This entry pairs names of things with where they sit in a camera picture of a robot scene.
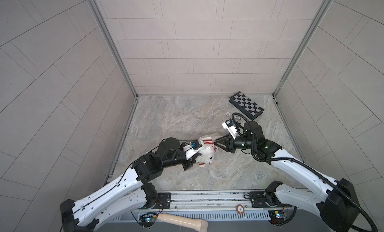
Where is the round red white sticker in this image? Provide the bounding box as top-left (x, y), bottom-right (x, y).
top-left (236, 205), bottom-right (245, 215)

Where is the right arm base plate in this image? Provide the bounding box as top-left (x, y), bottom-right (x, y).
top-left (248, 191), bottom-right (270, 208)

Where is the left green circuit board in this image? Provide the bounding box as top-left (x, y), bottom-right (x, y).
top-left (139, 213), bottom-right (158, 228)

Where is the red white striped sweater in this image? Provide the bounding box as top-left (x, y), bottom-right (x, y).
top-left (197, 135), bottom-right (219, 167)

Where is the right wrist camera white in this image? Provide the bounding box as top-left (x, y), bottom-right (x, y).
top-left (222, 119), bottom-right (239, 139)

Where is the aluminium front rail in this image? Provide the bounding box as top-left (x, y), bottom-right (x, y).
top-left (80, 188), bottom-right (340, 222)

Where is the green circuit board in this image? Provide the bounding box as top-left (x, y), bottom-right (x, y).
top-left (139, 213), bottom-right (158, 228)
top-left (268, 210), bottom-right (286, 225)

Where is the right green circuit board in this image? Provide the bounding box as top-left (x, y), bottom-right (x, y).
top-left (268, 210), bottom-right (286, 225)

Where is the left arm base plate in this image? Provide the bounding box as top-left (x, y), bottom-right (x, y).
top-left (151, 193), bottom-right (172, 210)

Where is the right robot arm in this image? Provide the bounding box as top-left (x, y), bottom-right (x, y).
top-left (215, 120), bottom-right (378, 232)

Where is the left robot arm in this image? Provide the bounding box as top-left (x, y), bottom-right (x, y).
top-left (60, 138), bottom-right (204, 232)

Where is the white teddy bear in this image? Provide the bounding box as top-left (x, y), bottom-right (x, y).
top-left (191, 132), bottom-right (220, 167)

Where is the beige wooden handle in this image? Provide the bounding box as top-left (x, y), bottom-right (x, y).
top-left (157, 213), bottom-right (208, 232)

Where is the black white checkerboard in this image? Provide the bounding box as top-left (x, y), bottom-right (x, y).
top-left (229, 91), bottom-right (264, 121)

